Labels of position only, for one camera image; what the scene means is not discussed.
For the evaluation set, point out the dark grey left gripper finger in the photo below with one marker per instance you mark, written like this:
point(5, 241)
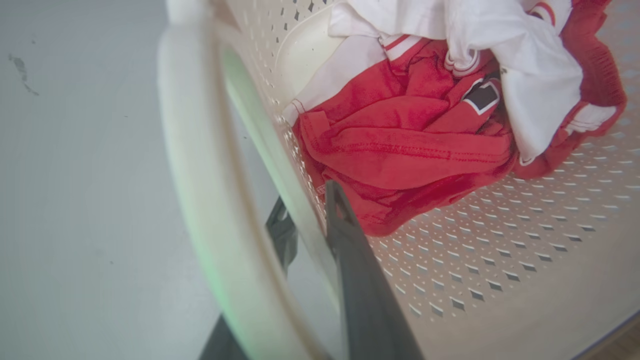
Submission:
point(367, 300)

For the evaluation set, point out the white perforated plastic laundry basket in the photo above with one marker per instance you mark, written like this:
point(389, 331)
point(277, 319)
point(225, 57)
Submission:
point(500, 260)

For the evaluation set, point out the red and white jersey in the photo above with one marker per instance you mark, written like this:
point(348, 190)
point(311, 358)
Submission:
point(410, 140)

